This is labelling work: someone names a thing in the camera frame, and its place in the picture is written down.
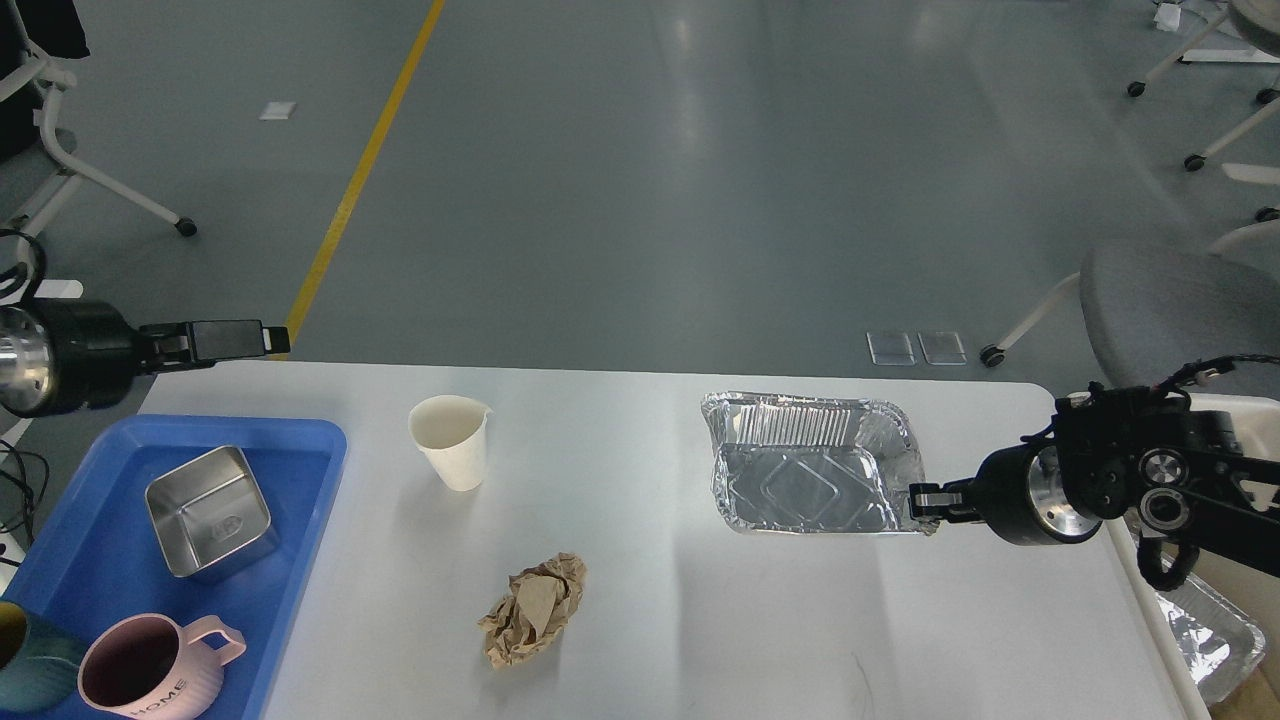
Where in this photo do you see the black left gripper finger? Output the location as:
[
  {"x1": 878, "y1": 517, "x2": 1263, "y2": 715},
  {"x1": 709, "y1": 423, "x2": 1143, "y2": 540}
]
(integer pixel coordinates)
[{"x1": 140, "y1": 319, "x2": 292, "y2": 373}]

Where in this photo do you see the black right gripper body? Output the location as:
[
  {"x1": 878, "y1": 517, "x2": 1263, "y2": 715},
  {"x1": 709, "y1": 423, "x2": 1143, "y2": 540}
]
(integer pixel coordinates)
[{"x1": 975, "y1": 445, "x2": 1102, "y2": 546}]

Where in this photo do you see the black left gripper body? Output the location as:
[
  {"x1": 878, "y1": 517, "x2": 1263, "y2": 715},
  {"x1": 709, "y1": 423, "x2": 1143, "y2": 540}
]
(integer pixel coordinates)
[{"x1": 1, "y1": 299, "x2": 156, "y2": 418}]

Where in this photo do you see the steel rectangular container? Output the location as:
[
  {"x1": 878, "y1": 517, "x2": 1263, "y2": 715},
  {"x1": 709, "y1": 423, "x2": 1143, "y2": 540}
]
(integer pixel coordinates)
[{"x1": 143, "y1": 445, "x2": 282, "y2": 584}]

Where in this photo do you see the aluminium foil tray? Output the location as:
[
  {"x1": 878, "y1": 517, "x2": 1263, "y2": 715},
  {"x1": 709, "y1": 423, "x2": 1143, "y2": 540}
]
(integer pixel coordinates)
[{"x1": 700, "y1": 392, "x2": 940, "y2": 537}]

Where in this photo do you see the white paper cup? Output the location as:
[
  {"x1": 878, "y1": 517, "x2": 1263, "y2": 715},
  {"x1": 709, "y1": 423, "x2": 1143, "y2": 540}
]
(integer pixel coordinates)
[{"x1": 407, "y1": 395, "x2": 492, "y2": 492}]

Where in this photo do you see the pink mug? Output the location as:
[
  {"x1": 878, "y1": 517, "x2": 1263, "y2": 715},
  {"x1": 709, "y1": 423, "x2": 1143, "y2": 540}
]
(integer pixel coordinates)
[{"x1": 76, "y1": 612, "x2": 247, "y2": 719}]

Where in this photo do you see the brown paper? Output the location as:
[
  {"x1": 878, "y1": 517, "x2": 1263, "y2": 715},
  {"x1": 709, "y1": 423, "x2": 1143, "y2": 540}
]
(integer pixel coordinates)
[{"x1": 477, "y1": 553, "x2": 588, "y2": 669}]

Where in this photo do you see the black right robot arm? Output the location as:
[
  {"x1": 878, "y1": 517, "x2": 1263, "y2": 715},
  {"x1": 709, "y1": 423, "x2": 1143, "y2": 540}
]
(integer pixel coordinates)
[{"x1": 909, "y1": 354, "x2": 1279, "y2": 591}]

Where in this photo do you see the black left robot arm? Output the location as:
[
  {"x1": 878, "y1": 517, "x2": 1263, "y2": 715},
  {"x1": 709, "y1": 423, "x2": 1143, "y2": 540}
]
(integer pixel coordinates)
[{"x1": 1, "y1": 229, "x2": 292, "y2": 419}]

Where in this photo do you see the white plastic bin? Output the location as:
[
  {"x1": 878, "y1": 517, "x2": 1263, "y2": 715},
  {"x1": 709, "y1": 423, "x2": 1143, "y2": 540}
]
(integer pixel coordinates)
[{"x1": 1052, "y1": 388, "x2": 1277, "y2": 717}]

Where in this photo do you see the floor outlet plate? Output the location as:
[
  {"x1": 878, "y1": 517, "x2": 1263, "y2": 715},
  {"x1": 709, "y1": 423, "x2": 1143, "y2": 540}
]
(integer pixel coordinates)
[
  {"x1": 867, "y1": 331, "x2": 916, "y2": 366},
  {"x1": 916, "y1": 331, "x2": 968, "y2": 366}
]

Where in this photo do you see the blue plastic tray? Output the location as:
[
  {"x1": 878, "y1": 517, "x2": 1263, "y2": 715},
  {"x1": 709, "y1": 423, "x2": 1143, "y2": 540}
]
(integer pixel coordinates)
[{"x1": 3, "y1": 414, "x2": 347, "y2": 719}]

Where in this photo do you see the grey office chair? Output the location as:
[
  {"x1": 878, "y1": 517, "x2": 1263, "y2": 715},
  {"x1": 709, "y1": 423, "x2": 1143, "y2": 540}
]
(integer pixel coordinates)
[{"x1": 979, "y1": 240, "x2": 1279, "y2": 398}]

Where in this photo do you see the teal mug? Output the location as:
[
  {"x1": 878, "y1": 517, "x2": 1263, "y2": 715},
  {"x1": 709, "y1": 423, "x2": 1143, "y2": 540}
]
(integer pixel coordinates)
[{"x1": 1, "y1": 601, "x2": 88, "y2": 714}]

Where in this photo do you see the white chair left background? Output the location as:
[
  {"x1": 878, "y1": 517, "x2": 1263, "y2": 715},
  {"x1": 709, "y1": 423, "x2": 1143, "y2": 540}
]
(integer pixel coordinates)
[{"x1": 3, "y1": 1, "x2": 198, "y2": 304}]

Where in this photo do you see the white chair base right background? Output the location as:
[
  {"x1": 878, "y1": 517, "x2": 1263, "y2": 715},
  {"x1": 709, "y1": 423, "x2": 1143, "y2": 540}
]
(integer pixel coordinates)
[{"x1": 1126, "y1": 0, "x2": 1280, "y2": 256}]

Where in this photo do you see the black cable left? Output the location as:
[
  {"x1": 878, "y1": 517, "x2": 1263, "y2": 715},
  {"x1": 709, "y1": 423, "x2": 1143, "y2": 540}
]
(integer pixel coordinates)
[{"x1": 0, "y1": 439, "x2": 49, "y2": 546}]

